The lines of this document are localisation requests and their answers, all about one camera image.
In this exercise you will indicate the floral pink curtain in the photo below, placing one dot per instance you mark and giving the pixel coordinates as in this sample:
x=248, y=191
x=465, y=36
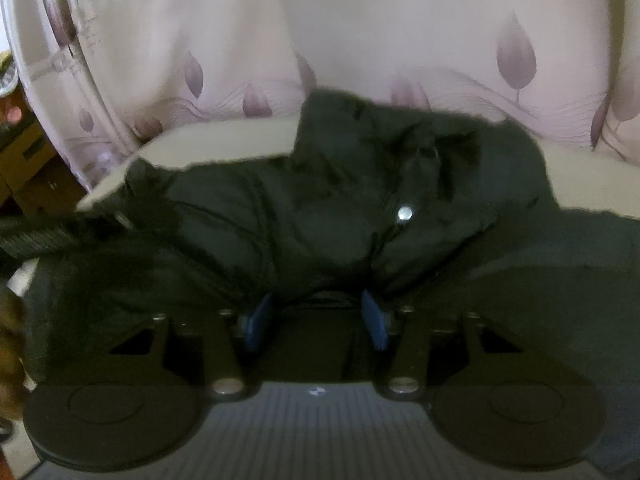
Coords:
x=106, y=76

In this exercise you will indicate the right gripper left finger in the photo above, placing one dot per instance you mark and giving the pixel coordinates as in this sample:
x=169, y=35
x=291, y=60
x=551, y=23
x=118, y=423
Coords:
x=143, y=398

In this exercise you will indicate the floral covered object on dresser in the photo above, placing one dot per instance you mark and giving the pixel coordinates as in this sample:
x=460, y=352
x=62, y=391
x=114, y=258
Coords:
x=9, y=78

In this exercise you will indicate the black jacket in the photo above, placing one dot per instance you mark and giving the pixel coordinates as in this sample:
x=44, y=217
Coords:
x=441, y=212

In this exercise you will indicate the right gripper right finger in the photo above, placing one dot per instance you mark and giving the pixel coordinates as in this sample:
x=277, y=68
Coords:
x=491, y=396

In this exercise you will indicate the wooden dresser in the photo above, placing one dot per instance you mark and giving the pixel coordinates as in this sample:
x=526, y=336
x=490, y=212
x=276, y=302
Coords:
x=34, y=178

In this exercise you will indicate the person's left hand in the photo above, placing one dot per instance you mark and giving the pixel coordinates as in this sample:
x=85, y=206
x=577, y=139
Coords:
x=12, y=374

